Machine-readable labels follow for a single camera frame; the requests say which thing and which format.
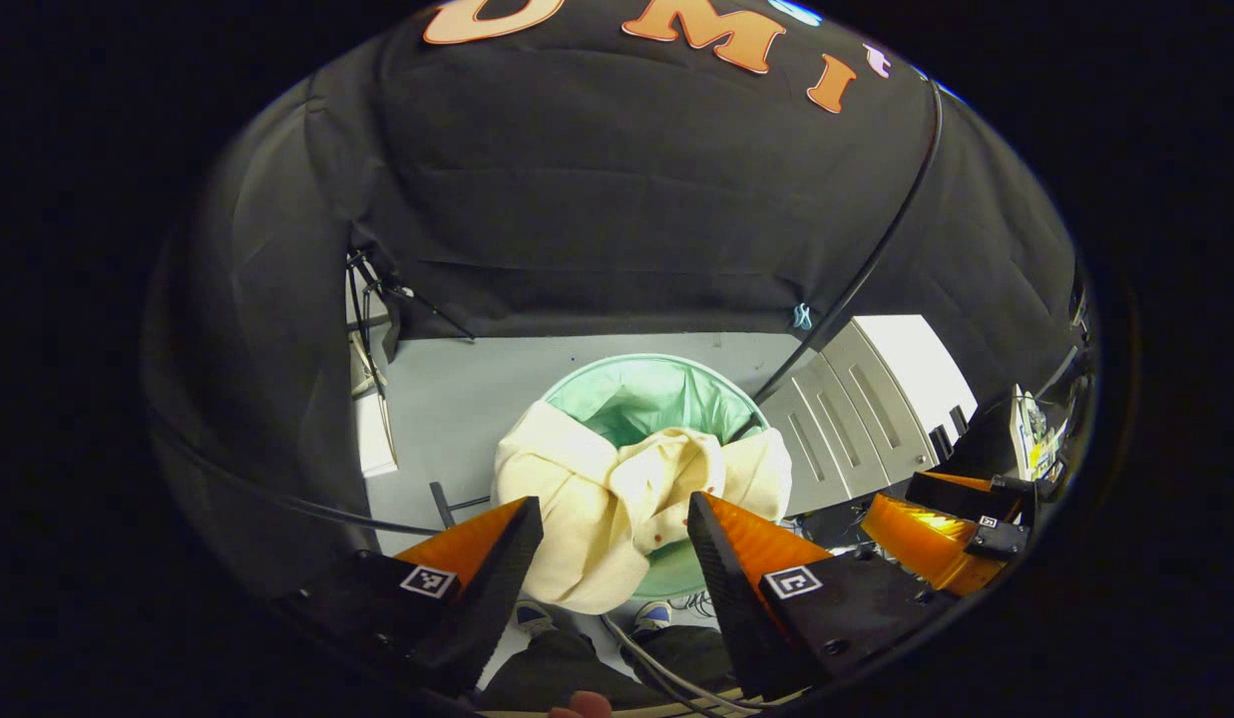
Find person's dark trousers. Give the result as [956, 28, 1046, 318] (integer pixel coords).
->
[477, 628, 742, 714]

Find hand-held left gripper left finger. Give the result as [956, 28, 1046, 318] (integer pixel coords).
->
[277, 496, 546, 699]

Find grey cable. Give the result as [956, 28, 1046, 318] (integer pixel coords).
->
[599, 613, 777, 714]

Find black clothes rack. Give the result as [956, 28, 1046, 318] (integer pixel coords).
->
[146, 78, 947, 538]

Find black backdrop cloth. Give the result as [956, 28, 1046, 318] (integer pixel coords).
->
[143, 0, 1091, 599]

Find grey drawer cabinet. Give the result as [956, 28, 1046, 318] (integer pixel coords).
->
[761, 314, 980, 520]

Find cream button shirt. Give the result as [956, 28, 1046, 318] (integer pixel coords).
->
[490, 399, 795, 616]

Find white board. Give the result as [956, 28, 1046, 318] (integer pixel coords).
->
[349, 299, 400, 480]

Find black stand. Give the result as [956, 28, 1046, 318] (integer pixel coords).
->
[345, 247, 476, 400]

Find green laundry hamper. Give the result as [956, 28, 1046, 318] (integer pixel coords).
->
[542, 353, 792, 602]

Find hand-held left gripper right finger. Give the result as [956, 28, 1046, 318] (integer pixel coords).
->
[686, 491, 962, 704]

